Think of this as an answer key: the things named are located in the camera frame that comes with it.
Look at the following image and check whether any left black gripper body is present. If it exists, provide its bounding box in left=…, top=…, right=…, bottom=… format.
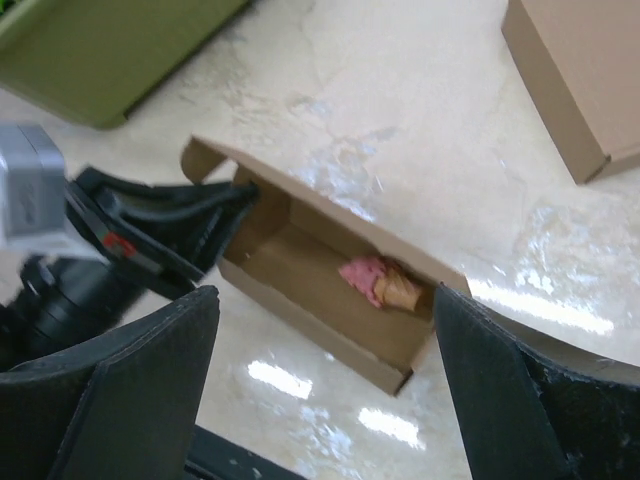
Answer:
left=1, top=168, right=204, bottom=371

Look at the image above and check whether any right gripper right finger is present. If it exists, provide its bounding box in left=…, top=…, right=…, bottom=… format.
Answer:
left=434, top=285, right=639, bottom=479

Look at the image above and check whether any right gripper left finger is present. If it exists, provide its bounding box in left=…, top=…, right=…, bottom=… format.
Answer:
left=1, top=286, right=220, bottom=479

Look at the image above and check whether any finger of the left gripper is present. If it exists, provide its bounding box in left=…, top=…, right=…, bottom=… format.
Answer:
left=99, top=181, right=259, bottom=235
left=152, top=199, right=253, bottom=273

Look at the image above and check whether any brown cardboard box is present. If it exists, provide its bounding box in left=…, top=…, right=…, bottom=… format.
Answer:
left=181, top=136, right=469, bottom=396

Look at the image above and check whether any green plastic basket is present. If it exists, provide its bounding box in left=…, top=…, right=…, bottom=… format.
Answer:
left=1, top=0, right=246, bottom=129

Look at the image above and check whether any pink toy ice cream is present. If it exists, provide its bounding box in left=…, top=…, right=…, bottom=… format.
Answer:
left=338, top=256, right=425, bottom=312

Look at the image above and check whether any closed brown box middle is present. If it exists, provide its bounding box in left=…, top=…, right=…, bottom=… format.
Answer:
left=502, top=0, right=639, bottom=184

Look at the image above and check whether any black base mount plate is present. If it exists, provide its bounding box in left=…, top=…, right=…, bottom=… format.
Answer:
left=182, top=425, right=305, bottom=480

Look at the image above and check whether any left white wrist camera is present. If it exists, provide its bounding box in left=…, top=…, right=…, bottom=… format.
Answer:
left=1, top=124, right=69, bottom=253

